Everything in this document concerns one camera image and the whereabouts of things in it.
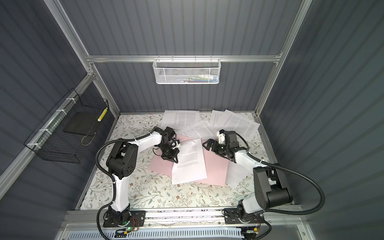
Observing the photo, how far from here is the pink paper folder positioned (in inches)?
33.0

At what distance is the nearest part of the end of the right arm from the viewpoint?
68cm

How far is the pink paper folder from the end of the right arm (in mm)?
39
